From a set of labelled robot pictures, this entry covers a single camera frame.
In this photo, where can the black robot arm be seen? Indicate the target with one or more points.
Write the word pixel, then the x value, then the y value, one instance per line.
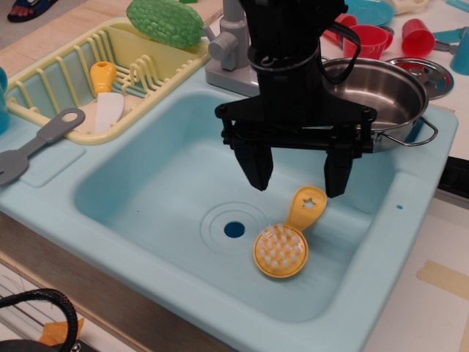
pixel 287 26

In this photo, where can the red plastic cup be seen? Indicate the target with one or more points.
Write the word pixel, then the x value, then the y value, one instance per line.
pixel 373 39
pixel 417 39

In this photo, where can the red plastic cup right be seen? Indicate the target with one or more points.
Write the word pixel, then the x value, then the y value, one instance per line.
pixel 417 39

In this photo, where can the grey plastic spatula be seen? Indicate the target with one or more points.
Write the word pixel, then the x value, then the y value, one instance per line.
pixel 15 162

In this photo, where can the teal plastic plate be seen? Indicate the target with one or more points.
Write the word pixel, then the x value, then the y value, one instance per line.
pixel 376 13

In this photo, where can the teal cup right edge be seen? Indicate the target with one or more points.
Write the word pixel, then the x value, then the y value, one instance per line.
pixel 460 62

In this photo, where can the yellow handled white knife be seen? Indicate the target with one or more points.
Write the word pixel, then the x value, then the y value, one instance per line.
pixel 110 105

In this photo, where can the red cup behind arm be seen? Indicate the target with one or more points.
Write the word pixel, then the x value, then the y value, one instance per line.
pixel 341 28

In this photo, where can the stainless steel pan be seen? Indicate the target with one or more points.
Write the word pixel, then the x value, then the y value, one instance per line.
pixel 399 99

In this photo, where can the green bumpy toy vegetable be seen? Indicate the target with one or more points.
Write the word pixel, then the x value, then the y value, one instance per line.
pixel 168 22

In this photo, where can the teal cup edge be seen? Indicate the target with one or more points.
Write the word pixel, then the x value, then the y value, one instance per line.
pixel 460 62
pixel 4 116

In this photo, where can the masking tape strip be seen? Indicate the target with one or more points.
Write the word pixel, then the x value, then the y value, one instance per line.
pixel 444 278

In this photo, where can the teal handled utensil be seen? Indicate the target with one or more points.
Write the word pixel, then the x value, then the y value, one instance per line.
pixel 448 41

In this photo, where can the yellow dish rack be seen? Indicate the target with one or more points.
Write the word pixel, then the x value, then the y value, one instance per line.
pixel 145 68

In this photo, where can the steel pot lid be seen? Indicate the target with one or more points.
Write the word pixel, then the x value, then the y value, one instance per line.
pixel 436 79

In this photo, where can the grey toy faucet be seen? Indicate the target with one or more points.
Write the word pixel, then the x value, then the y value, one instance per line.
pixel 229 67

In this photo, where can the sandalled foot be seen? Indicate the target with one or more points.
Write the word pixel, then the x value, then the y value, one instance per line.
pixel 23 10

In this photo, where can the cream plastic dish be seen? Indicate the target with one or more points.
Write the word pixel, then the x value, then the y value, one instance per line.
pixel 407 6

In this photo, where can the orange tape piece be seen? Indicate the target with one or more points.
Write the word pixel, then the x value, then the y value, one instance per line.
pixel 54 333

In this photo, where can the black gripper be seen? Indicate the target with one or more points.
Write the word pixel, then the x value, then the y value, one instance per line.
pixel 295 110

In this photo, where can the yellow dish brush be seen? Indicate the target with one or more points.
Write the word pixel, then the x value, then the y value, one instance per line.
pixel 281 250

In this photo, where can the teal cup left edge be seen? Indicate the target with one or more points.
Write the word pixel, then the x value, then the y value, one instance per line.
pixel 4 116

